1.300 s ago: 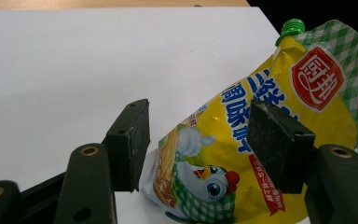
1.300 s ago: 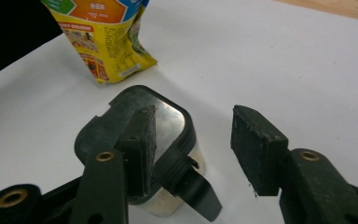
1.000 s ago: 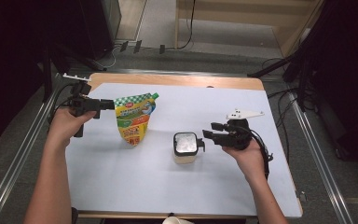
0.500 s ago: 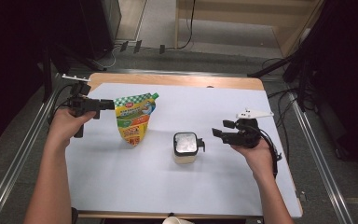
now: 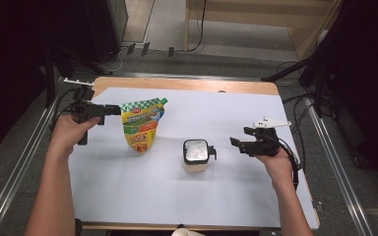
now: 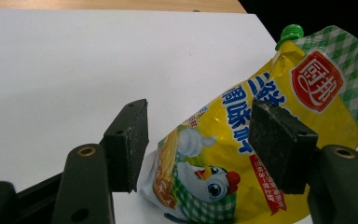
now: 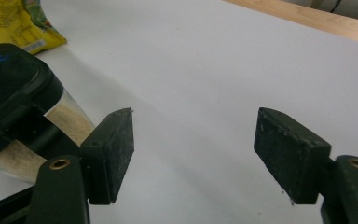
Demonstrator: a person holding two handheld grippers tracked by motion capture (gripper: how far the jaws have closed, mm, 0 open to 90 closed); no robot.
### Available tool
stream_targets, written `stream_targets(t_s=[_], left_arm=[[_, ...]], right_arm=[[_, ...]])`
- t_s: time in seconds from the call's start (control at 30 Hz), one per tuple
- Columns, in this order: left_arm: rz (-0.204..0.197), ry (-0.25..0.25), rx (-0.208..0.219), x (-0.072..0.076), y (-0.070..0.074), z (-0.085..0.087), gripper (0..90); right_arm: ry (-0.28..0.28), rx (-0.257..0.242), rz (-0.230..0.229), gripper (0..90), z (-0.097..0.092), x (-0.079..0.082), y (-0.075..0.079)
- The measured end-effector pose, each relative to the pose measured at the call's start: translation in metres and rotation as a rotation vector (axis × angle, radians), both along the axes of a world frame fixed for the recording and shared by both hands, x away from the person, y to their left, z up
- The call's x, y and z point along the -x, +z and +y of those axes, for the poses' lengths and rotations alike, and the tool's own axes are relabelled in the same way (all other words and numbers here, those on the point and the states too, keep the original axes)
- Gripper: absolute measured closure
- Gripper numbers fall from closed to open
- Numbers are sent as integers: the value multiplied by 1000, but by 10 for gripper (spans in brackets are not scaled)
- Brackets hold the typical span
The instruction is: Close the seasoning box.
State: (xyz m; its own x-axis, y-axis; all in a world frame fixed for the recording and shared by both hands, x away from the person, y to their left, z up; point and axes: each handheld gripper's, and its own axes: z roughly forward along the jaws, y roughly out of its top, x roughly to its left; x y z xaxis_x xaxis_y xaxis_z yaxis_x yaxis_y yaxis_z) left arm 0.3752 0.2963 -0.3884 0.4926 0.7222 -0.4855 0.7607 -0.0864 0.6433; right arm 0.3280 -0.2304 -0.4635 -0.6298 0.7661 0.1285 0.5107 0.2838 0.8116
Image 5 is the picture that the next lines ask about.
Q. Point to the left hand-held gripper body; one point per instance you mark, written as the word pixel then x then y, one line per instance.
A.
pixel 85 109

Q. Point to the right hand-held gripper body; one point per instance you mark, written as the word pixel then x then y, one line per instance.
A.
pixel 267 144

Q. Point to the yellow green spout pouch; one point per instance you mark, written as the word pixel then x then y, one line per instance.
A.
pixel 141 128

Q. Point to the person's right hand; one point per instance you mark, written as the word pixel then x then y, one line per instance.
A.
pixel 279 170

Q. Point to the person's left hand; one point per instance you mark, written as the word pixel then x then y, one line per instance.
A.
pixel 65 134

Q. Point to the black metal stand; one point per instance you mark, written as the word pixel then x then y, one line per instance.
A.
pixel 50 65

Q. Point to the black tripod stand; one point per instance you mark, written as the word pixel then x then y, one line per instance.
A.
pixel 285 70

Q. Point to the black cabinet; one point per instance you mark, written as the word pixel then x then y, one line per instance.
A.
pixel 108 26

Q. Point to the black curtain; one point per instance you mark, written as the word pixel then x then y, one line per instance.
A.
pixel 6 65
pixel 374 65

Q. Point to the white paper sheet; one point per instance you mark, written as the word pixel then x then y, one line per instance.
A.
pixel 164 196

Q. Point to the white round object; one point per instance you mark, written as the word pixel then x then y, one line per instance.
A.
pixel 187 233

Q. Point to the black floor bracket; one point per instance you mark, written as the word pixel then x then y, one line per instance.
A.
pixel 130 48
pixel 145 48
pixel 171 51

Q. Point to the metal floor rail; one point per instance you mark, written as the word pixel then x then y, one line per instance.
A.
pixel 13 177
pixel 336 167

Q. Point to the wooden frame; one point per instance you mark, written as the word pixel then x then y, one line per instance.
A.
pixel 259 10

